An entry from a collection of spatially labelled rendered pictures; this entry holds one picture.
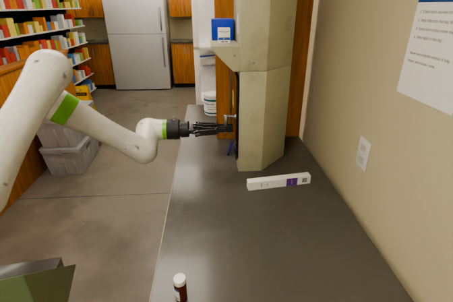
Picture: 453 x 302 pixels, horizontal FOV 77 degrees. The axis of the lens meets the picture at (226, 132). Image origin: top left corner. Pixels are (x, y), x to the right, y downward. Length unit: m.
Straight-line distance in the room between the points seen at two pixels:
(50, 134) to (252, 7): 2.62
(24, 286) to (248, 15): 1.01
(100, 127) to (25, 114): 0.33
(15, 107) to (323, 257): 0.96
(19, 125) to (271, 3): 0.89
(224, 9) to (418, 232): 1.19
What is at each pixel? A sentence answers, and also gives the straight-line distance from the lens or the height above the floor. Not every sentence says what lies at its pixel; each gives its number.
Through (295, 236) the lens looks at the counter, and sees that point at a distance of 1.05.
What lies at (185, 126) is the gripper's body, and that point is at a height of 1.17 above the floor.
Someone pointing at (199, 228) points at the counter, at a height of 0.94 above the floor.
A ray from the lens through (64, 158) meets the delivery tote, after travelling 3.41.
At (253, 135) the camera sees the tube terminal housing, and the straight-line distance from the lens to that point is 1.28.
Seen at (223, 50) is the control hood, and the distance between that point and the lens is 1.16.
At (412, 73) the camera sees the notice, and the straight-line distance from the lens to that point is 0.94.
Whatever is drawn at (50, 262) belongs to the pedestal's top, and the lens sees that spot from 1.10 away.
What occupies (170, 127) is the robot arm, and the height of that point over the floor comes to 1.17.
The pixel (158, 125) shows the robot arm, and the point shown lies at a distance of 1.28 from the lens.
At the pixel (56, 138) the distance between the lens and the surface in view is 3.33.
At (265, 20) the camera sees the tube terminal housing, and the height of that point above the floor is 1.60.
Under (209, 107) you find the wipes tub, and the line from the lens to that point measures 2.00.
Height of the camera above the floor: 1.66
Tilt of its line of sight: 24 degrees down
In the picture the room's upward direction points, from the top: straight up
